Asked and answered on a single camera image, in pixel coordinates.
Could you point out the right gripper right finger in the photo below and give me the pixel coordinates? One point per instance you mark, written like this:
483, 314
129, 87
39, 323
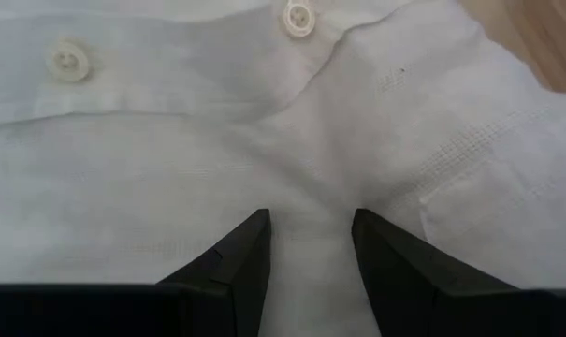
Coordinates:
399, 281

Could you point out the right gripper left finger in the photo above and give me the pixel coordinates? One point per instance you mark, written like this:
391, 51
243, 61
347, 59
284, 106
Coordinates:
240, 276

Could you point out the white button-up shirt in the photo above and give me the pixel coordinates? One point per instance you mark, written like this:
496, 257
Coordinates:
217, 154

